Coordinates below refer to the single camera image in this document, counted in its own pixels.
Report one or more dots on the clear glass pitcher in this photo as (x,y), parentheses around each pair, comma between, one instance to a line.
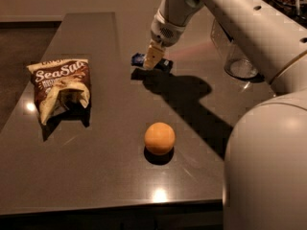
(235,62)

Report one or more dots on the blue rxbar wrapper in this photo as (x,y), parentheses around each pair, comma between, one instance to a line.
(164,65)

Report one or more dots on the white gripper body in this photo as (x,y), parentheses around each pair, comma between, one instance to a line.
(165,32)

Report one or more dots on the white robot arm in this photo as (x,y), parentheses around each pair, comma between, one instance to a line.
(265,162)

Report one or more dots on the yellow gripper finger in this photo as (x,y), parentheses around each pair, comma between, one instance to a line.
(154,55)

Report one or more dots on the orange round fruit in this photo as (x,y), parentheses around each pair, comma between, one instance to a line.
(159,138)

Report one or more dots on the brown sea salt chip bag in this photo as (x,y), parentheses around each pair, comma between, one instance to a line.
(58,84)

